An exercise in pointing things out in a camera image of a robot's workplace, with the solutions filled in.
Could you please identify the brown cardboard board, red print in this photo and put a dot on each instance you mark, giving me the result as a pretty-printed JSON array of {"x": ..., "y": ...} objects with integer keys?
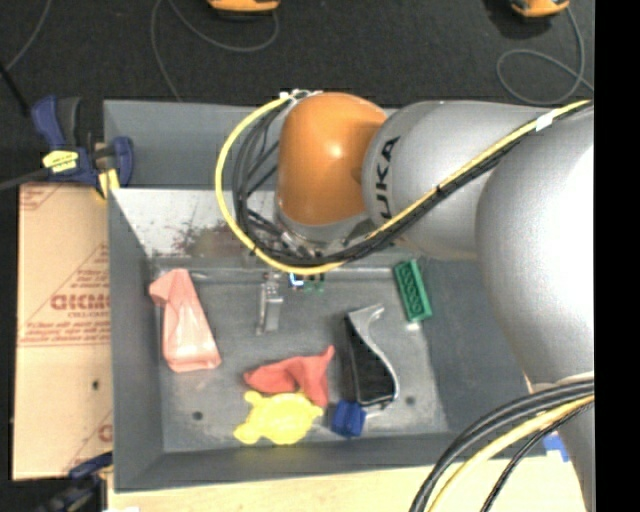
[{"x": 55, "y": 320}]

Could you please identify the black and silver curved object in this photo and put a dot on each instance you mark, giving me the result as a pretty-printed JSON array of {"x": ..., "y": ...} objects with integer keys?
[{"x": 367, "y": 367}]

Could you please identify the grey metal bin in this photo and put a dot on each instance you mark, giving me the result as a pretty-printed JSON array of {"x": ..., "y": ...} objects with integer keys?
[{"x": 300, "y": 320}]

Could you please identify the pink plastic packet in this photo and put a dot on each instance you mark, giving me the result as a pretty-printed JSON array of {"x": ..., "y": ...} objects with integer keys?
[{"x": 187, "y": 330}]

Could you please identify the blue block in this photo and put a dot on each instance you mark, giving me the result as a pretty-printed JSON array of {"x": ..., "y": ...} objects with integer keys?
[{"x": 347, "y": 418}]

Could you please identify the yellow toy animal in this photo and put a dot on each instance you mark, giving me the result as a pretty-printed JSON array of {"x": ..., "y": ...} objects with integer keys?
[{"x": 280, "y": 419}]

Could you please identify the red cloth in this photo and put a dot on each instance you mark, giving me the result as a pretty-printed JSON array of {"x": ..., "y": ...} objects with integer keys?
[{"x": 300, "y": 375}]

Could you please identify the dark green flat block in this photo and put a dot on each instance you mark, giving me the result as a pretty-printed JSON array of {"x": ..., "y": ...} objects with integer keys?
[{"x": 412, "y": 291}]

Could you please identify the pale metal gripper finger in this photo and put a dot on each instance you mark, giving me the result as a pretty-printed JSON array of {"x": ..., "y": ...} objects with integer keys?
[
  {"x": 273, "y": 312},
  {"x": 260, "y": 312}
]

